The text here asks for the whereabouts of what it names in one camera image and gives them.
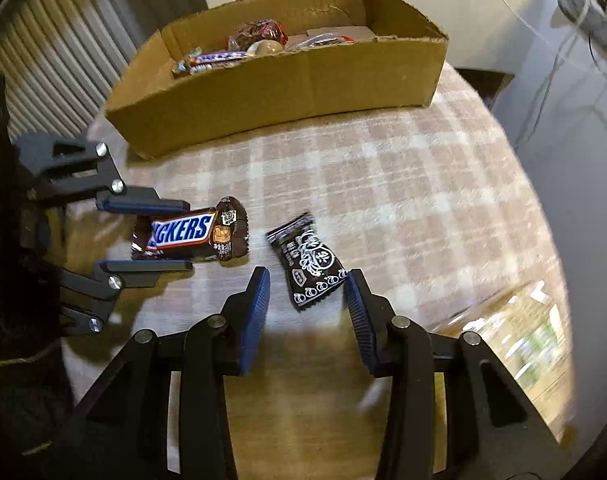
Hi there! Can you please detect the white charging cable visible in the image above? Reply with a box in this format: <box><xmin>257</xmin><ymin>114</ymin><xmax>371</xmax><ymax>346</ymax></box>
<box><xmin>478</xmin><ymin>0</ymin><xmax>607</xmax><ymax>82</ymax></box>

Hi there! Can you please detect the clear bag dark snack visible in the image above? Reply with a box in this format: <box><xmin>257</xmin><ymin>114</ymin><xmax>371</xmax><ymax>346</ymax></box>
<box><xmin>286</xmin><ymin>32</ymin><xmax>353</xmax><ymax>52</ymax></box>

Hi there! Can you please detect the blue label chocolate bar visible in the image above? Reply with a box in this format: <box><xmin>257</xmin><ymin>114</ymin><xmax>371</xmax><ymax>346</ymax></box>
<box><xmin>172</xmin><ymin>49</ymin><xmax>248</xmax><ymax>77</ymax></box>

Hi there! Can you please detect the grey padded ledge cover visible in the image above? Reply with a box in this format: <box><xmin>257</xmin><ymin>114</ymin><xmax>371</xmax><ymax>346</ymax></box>
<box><xmin>557</xmin><ymin>0</ymin><xmax>607</xmax><ymax>52</ymax></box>

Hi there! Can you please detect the ribbed radiator panel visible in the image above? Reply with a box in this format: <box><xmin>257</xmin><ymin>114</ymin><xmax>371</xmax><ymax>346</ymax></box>
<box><xmin>0</xmin><ymin>0</ymin><xmax>207</xmax><ymax>139</ymax></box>

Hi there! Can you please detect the cardboard box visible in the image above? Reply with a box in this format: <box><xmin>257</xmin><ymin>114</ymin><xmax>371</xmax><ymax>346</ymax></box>
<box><xmin>106</xmin><ymin>0</ymin><xmax>449</xmax><ymax>159</ymax></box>

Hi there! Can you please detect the black patterned snack packet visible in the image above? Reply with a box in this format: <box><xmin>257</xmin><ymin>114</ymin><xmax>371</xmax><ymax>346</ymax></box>
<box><xmin>265</xmin><ymin>212</ymin><xmax>348</xmax><ymax>311</ymax></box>

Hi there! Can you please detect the red end dark snack bag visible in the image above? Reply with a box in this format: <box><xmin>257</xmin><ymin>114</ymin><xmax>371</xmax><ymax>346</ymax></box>
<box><xmin>227</xmin><ymin>18</ymin><xmax>288</xmax><ymax>52</ymax></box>

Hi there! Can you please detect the chocolate ball wrapper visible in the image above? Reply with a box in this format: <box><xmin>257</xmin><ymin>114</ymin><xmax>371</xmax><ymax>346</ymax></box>
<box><xmin>246</xmin><ymin>39</ymin><xmax>285</xmax><ymax>58</ymax></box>

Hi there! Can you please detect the Snickers chocolate bar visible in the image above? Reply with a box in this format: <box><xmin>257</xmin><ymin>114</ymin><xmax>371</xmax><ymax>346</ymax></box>
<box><xmin>131</xmin><ymin>196</ymin><xmax>249</xmax><ymax>262</ymax></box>

